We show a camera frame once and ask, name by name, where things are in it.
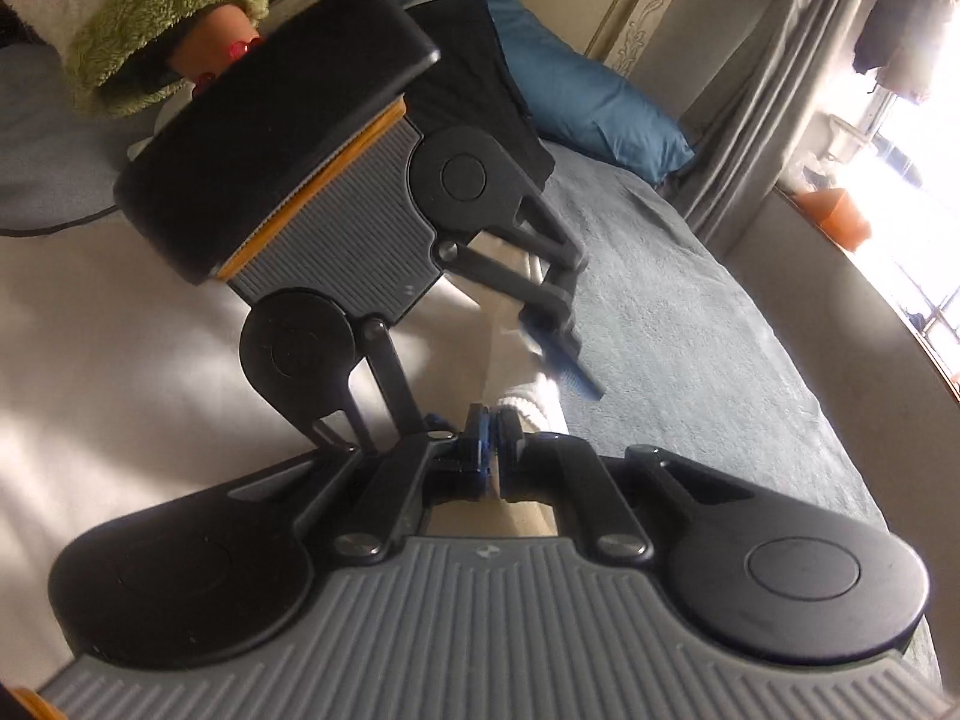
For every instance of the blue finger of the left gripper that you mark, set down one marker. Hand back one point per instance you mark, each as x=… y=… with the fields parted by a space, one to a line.
x=379 y=351
x=547 y=314

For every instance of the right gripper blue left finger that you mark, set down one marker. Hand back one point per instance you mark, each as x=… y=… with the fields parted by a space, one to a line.
x=430 y=468

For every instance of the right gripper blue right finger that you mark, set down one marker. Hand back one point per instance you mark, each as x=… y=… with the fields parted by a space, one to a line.
x=565 y=473

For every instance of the cream bear hoodie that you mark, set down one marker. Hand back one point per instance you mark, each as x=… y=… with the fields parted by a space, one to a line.
x=121 y=388

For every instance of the person left hand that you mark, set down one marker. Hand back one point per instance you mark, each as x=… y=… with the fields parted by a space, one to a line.
x=212 y=41

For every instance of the grey fleece bed blanket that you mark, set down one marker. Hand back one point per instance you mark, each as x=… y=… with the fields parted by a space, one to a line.
x=687 y=361

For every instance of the black folded garment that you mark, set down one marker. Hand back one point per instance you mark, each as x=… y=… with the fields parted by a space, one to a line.
x=471 y=83

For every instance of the blue pillow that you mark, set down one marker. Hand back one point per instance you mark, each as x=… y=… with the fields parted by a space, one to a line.
x=583 y=105

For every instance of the white green fluffy sleeve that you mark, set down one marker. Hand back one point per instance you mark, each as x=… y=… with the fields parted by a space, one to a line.
x=114 y=52

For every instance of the grey curtain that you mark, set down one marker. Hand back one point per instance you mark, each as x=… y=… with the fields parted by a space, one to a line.
x=746 y=123

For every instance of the orange bag on sill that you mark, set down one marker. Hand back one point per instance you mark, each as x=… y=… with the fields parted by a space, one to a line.
x=835 y=214

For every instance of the dark hanging garment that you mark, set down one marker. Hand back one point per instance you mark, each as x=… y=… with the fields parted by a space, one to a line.
x=900 y=41

